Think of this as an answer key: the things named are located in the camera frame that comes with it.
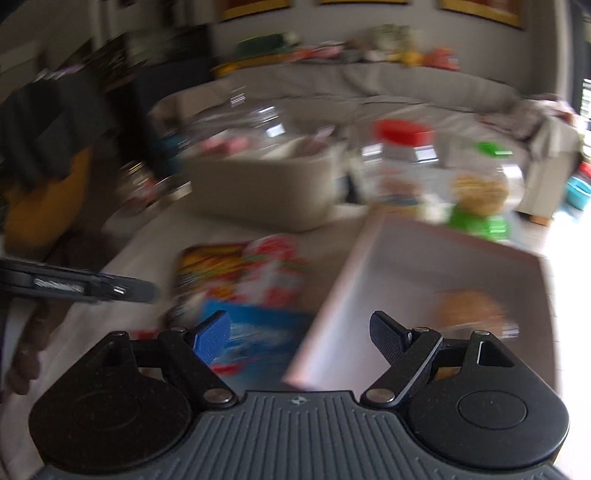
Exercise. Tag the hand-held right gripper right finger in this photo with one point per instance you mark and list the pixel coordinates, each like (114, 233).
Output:
(387, 338)

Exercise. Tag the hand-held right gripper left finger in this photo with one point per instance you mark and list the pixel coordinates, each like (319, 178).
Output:
(211, 338)

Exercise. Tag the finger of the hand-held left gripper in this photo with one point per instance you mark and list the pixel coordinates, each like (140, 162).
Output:
(131, 290)

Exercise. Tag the blue snack packet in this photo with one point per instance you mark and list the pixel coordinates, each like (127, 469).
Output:
(263, 332)

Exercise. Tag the round brown snack packet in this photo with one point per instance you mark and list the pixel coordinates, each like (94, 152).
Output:
(466, 309)

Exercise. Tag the person's left hand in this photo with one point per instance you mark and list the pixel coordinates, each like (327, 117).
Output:
(27, 350)

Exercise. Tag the red and yellow snack packet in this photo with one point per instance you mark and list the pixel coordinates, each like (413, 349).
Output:
(207, 267)

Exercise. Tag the yellow cushion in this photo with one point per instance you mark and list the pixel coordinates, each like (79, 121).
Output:
(46, 203)

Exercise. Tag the red and white snack packet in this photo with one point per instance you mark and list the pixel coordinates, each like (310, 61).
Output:
(272, 267)

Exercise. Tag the blue cup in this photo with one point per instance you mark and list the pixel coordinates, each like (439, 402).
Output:
(168, 144)

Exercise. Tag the beige plastic basket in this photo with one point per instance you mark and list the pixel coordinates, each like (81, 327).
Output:
(258, 194)

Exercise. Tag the dark cloth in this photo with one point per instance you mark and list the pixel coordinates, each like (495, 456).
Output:
(46, 124)

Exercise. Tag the green-lid round snack jar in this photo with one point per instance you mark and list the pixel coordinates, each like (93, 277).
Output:
(482, 194)

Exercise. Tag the red-lid clear plastic jar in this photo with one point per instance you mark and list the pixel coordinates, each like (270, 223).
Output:
(401, 136)

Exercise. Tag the clear glass dome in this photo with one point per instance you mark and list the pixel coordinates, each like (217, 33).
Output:
(258, 120)

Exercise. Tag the blue plastic basket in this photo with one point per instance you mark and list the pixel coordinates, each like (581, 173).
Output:
(579, 191)

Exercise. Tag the grey sofa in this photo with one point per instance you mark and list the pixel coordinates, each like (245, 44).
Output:
(392, 92)

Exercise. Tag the grey crumpled blanket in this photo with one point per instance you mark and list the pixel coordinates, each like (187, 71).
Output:
(540, 120)

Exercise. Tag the row of plush toys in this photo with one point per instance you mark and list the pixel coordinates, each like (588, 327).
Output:
(332, 50)

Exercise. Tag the framed wall picture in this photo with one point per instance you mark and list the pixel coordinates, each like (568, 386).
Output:
(362, 1)
(254, 7)
(482, 11)

